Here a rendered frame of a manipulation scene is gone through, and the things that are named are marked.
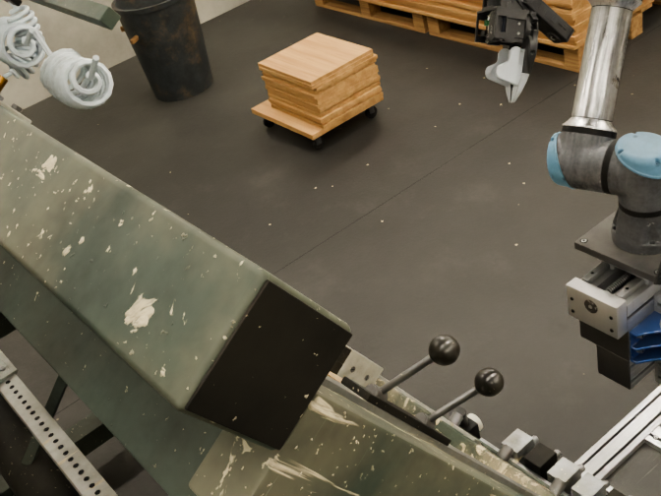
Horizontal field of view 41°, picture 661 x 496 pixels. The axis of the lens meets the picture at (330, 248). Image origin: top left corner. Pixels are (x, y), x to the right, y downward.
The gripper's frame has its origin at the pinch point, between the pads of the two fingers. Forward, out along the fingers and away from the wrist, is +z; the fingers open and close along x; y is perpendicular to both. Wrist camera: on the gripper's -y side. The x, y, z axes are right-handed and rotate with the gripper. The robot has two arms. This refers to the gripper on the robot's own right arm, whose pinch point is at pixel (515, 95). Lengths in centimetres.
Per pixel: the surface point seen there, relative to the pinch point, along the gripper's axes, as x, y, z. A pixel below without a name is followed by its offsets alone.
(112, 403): 47, 70, 39
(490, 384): 39, 23, 40
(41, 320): 29, 77, 34
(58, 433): -54, 71, 76
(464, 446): -16, -5, 68
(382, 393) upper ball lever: 39, 37, 41
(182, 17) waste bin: -420, -7, -64
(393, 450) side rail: 76, 52, 35
